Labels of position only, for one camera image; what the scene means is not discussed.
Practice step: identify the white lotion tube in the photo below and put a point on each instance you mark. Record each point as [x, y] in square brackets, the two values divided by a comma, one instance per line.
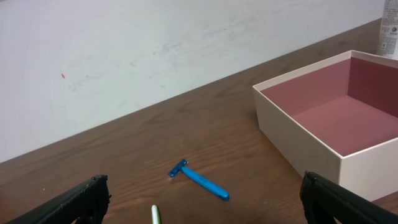
[387, 45]

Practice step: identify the green white toothbrush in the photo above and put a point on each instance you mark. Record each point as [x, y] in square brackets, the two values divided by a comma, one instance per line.
[156, 219]

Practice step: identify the white box pink interior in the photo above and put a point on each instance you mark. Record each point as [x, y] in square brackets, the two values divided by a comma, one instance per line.
[338, 118]

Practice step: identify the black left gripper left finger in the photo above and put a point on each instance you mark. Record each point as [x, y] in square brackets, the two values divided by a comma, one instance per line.
[87, 202]

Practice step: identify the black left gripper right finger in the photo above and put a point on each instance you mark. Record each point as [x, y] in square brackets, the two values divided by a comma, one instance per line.
[326, 202]

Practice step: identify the blue disposable razor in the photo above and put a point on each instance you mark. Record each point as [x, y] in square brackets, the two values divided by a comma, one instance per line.
[199, 179]

